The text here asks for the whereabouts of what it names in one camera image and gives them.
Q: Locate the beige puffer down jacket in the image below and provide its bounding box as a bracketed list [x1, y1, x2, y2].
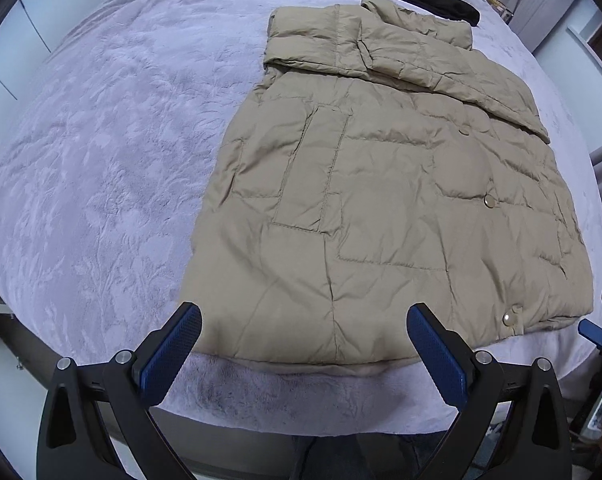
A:
[181, 0, 593, 375]

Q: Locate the lavender embossed bed blanket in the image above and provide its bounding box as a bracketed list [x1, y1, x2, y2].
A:
[0, 0, 602, 436]

